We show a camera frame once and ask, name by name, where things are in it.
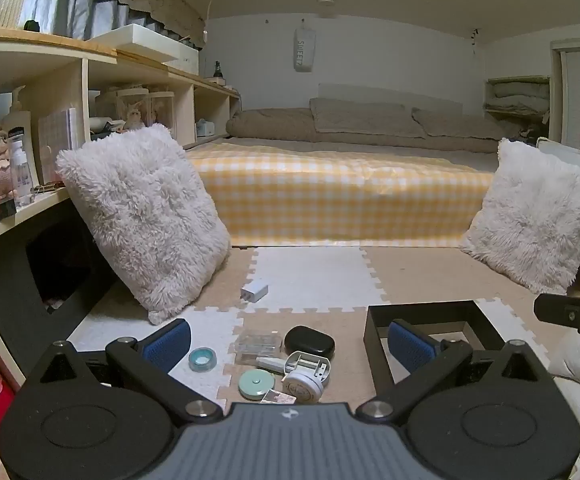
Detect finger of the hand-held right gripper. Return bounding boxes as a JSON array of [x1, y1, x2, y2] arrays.
[[534, 292, 580, 334]]

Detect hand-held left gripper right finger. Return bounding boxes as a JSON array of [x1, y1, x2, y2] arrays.
[[357, 319, 553, 423]]

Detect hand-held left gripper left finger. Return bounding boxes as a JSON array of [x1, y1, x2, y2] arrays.
[[34, 319, 223, 423]]

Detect black box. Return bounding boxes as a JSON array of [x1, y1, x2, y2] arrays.
[[363, 300, 554, 397]]

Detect black oval case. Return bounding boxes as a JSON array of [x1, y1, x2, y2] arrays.
[[284, 326, 336, 360]]

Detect teal tape roll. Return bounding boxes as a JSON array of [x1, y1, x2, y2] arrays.
[[188, 347, 217, 373]]

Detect clear plastic box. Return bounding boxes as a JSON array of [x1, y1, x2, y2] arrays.
[[234, 330, 281, 365]]

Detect small white fluffy pillow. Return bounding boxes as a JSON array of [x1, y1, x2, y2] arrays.
[[459, 138, 580, 296]]

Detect green round tape measure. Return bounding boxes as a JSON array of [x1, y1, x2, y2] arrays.
[[238, 369, 280, 402]]

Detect white stick tube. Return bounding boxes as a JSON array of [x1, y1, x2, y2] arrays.
[[255, 356, 289, 374]]

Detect white round container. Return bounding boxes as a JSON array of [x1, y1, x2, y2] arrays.
[[282, 369, 327, 404]]

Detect foam puzzle mat tiles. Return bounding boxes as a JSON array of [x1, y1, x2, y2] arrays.
[[64, 245, 571, 413]]

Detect large white fluffy pillow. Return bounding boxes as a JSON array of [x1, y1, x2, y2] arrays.
[[56, 124, 232, 326]]

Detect yellow checkered blanket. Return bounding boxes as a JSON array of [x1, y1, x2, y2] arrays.
[[186, 141, 497, 248]]

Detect beige bed pillow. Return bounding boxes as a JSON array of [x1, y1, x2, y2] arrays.
[[412, 107, 502, 141], [309, 97, 427, 140]]

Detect folded green bedding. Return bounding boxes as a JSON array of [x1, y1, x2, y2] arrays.
[[487, 76, 551, 127]]

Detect checkered notebook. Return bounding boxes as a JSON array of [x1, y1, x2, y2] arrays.
[[36, 107, 86, 186]]

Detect clear water bottle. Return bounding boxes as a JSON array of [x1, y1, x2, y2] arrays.
[[7, 130, 34, 209]]

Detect clear jar with rabbit figure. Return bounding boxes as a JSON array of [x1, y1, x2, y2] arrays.
[[116, 87, 151, 134]]

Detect white pump lotion bottle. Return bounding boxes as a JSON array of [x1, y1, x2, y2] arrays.
[[2, 86, 41, 187]]

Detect white flat box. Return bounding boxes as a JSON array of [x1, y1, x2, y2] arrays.
[[88, 23, 181, 64]]

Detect wooden shelf unit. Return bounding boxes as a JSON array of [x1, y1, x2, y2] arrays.
[[0, 25, 243, 413]]

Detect white wall charger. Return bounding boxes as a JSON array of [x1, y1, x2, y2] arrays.
[[240, 282, 270, 305]]

